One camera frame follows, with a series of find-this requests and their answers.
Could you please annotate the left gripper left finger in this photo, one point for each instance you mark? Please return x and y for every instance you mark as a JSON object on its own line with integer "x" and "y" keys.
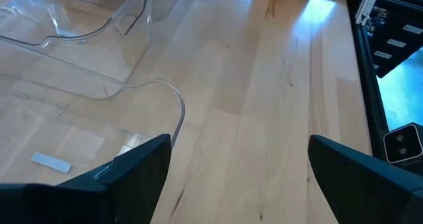
{"x": 99, "y": 201}

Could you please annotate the clear plastic bin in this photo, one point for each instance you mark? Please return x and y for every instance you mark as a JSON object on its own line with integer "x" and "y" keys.
{"x": 82, "y": 125}
{"x": 82, "y": 59}
{"x": 165, "y": 6}

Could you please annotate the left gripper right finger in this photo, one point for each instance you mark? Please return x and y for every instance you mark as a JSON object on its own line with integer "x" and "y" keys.
{"x": 363, "y": 191}

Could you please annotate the black box with white labels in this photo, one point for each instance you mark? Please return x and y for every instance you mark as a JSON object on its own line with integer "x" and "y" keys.
{"x": 396, "y": 25}

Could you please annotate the silver bracket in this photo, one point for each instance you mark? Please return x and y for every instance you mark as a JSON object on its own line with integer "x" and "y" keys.
{"x": 368, "y": 2}

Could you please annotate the small black camera box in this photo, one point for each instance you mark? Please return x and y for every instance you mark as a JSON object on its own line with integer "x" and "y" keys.
{"x": 401, "y": 144}

